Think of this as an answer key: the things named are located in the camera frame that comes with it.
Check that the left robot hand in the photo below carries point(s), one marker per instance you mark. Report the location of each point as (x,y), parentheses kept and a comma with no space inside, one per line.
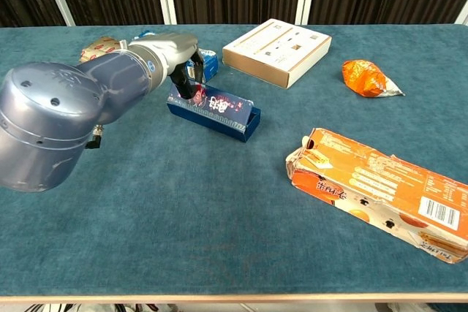
(175,43)

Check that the dark blue rectangular box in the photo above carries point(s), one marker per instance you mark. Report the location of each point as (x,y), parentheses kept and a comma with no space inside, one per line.
(219,118)

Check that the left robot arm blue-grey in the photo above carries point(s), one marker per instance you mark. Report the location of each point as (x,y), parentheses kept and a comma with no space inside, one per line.
(55,118)

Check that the blue cookie package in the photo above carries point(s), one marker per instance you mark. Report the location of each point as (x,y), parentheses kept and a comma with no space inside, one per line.
(210,65)

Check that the flat white cardboard box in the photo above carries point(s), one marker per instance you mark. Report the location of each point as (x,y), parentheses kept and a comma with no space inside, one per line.
(274,45)

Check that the long orange carton box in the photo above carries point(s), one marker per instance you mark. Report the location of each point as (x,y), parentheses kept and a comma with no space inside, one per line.
(384,188)

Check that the gold snack packet red logos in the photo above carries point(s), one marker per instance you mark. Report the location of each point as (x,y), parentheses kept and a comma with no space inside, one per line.
(98,47)

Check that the teal velvet tablecloth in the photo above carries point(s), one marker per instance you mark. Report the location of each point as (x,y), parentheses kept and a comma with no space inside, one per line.
(219,217)

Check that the crumpled orange snack bag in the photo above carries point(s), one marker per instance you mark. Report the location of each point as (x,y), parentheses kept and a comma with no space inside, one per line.
(365,78)

